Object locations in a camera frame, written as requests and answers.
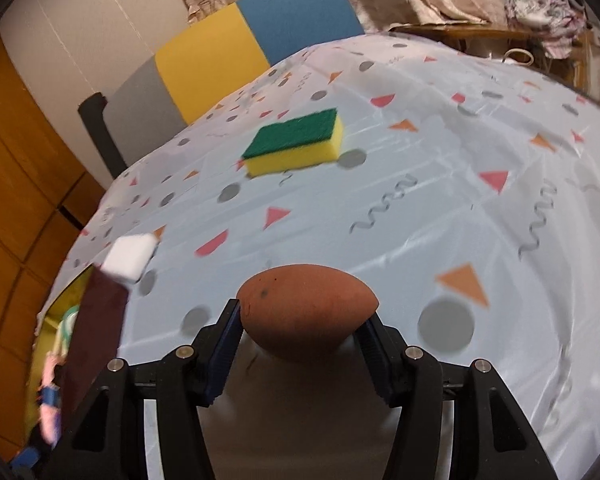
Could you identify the gold-lined storage box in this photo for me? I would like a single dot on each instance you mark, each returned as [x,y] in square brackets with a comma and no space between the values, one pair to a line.
[95,335]

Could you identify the wooden side table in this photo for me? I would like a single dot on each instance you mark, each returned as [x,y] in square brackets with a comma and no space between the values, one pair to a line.
[460,32]

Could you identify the pink and blue soft toy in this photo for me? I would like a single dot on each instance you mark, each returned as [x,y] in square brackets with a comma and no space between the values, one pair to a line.
[50,400]

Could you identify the wooden closet door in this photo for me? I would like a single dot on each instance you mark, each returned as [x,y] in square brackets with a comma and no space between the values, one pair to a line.
[10,185]

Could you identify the pile of printed cloths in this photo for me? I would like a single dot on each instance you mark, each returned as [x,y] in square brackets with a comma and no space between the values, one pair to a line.
[545,10]

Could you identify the patterned light blue tablecloth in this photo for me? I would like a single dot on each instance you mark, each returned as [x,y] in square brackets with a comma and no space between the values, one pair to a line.
[430,185]

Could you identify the white foam sponge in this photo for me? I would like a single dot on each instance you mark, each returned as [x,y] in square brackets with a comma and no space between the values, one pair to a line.
[130,257]

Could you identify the green and yellow sponge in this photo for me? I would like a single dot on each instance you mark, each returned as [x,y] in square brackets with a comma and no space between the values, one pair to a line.
[290,145]

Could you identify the grey yellow blue chair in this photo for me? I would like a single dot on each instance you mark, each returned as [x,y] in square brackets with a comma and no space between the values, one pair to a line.
[205,70]

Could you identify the blue sponge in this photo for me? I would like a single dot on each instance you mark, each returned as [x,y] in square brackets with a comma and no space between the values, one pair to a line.
[26,457]

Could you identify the brown egg-shaped sponge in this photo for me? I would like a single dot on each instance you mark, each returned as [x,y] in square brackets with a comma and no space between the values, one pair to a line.
[305,310]

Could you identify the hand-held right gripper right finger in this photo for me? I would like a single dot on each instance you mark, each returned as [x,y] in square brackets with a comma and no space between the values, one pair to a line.
[377,355]

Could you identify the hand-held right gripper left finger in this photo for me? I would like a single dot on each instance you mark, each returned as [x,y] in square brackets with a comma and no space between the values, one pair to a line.
[225,350]

